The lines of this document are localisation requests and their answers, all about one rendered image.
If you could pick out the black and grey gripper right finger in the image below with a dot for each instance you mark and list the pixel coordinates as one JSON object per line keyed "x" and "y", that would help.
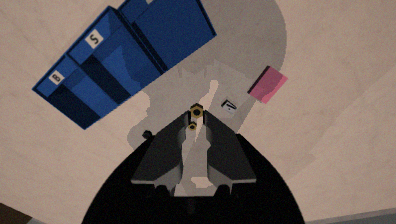
{"x": 233, "y": 161}

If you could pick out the blue rack of bins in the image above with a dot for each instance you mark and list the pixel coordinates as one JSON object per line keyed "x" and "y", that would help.
{"x": 107, "y": 55}

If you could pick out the pink flat square block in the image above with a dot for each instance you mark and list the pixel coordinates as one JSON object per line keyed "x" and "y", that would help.
{"x": 267, "y": 84}

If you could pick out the brass hex nut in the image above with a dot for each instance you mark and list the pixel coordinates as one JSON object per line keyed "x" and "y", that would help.
{"x": 196, "y": 110}
{"x": 192, "y": 126}

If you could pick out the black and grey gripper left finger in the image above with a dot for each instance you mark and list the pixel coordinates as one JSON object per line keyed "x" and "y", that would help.
{"x": 157, "y": 161}

